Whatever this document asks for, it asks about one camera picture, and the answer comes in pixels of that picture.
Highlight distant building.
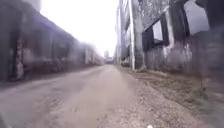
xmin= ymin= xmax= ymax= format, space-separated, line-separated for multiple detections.
xmin=103 ymin=49 xmax=115 ymax=65

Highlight pale concrete pole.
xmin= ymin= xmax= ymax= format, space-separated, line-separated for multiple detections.
xmin=128 ymin=0 xmax=137 ymax=71

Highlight grey dirt road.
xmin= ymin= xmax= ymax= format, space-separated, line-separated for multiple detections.
xmin=0 ymin=64 xmax=188 ymax=128

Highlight ruined concrete building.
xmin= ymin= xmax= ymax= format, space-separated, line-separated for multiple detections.
xmin=113 ymin=0 xmax=224 ymax=101

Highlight gravel and grass verge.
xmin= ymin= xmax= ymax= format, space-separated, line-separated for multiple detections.
xmin=114 ymin=64 xmax=224 ymax=128

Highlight long low dark building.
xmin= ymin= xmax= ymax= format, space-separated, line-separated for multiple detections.
xmin=0 ymin=0 xmax=106 ymax=83

